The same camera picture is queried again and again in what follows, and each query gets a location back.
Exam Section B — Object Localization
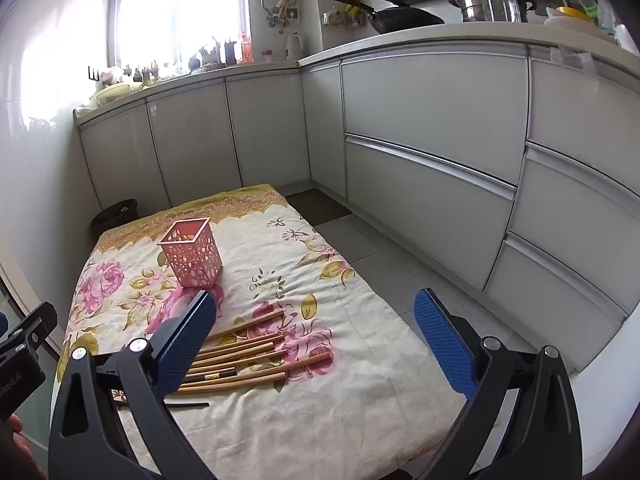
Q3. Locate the bunch of wooden chopsticks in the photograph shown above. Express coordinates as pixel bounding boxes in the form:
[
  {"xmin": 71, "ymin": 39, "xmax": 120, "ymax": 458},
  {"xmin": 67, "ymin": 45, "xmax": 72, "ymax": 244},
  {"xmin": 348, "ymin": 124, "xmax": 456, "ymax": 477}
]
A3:
[{"xmin": 172, "ymin": 308, "xmax": 333, "ymax": 395}]

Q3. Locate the person's left hand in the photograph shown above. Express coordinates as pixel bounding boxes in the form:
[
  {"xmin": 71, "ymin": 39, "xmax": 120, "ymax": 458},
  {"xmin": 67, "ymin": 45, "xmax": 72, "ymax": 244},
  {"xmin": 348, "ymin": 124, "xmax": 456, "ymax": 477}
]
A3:
[{"xmin": 0, "ymin": 415, "xmax": 48, "ymax": 480}]

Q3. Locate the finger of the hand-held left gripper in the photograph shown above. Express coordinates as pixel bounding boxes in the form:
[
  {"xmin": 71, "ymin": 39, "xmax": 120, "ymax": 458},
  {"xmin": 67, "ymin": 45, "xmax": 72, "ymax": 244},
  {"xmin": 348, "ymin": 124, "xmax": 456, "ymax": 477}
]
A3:
[{"xmin": 0, "ymin": 301, "xmax": 58, "ymax": 356}]

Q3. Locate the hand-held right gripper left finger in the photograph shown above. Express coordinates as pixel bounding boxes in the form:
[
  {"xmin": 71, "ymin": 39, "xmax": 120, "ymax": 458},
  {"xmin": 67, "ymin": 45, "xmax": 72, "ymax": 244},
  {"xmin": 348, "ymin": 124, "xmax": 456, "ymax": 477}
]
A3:
[{"xmin": 48, "ymin": 289, "xmax": 218, "ymax": 480}]

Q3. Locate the grey base cabinet with doors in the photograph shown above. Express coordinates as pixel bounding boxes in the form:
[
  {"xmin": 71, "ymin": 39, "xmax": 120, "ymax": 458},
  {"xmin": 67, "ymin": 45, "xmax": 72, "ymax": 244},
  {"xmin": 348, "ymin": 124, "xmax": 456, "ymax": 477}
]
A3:
[{"xmin": 75, "ymin": 57, "xmax": 346, "ymax": 211}]

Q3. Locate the pink perforated utensil holder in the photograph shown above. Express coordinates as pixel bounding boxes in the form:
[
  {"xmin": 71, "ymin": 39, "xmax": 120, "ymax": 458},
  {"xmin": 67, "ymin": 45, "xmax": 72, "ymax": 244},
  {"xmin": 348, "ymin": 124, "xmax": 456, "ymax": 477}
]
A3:
[{"xmin": 157, "ymin": 217, "xmax": 224, "ymax": 289}]

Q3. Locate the black wastebasket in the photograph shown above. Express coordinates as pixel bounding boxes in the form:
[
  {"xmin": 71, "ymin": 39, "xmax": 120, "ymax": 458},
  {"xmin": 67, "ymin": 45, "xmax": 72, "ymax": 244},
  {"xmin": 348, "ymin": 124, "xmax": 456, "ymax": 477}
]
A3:
[{"xmin": 91, "ymin": 199, "xmax": 139, "ymax": 241}]

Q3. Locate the kitchen window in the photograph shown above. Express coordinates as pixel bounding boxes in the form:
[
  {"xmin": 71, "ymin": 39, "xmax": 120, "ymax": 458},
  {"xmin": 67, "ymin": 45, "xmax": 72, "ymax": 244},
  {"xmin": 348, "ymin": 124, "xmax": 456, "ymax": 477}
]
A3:
[{"xmin": 107, "ymin": 0, "xmax": 251, "ymax": 73}]

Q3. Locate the wall spice rack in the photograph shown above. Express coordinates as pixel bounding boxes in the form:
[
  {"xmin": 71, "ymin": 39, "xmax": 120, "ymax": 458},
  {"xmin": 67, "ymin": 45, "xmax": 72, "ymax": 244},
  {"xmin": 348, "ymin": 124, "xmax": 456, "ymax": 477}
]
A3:
[{"xmin": 322, "ymin": 5, "xmax": 368, "ymax": 27}]

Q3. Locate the grey base cabinet with drawers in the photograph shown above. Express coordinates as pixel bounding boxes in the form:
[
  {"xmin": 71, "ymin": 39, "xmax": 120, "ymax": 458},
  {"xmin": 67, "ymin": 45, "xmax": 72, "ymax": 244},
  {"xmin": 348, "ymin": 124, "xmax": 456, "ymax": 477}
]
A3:
[{"xmin": 340, "ymin": 42, "xmax": 640, "ymax": 376}]

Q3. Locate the black wok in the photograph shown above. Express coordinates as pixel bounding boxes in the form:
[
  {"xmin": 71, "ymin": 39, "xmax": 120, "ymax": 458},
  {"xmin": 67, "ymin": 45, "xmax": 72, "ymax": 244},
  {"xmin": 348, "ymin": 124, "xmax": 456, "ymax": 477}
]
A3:
[{"xmin": 332, "ymin": 0, "xmax": 446, "ymax": 36}]

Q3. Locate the floral printed cloth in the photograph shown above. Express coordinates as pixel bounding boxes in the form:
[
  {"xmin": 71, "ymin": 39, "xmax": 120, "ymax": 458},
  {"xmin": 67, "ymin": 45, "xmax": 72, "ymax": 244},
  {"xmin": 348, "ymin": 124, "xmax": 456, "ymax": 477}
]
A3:
[{"xmin": 56, "ymin": 184, "xmax": 468, "ymax": 480}]

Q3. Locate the pale green bowl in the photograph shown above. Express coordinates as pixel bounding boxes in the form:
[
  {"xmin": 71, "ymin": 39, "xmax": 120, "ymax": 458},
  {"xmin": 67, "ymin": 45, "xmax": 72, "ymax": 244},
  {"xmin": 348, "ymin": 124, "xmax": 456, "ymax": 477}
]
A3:
[{"xmin": 90, "ymin": 82, "xmax": 133, "ymax": 107}]

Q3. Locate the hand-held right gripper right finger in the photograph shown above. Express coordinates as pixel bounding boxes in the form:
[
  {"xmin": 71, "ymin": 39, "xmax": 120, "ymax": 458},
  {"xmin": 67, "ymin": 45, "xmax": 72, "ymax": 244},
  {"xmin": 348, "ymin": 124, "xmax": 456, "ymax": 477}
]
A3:
[{"xmin": 413, "ymin": 287, "xmax": 583, "ymax": 480}]

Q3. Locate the dark floor mat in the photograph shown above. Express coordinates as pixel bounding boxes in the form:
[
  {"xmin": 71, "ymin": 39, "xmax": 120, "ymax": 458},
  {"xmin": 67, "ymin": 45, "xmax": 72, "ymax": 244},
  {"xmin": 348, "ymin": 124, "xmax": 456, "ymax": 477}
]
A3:
[{"xmin": 286, "ymin": 187, "xmax": 353, "ymax": 226}]

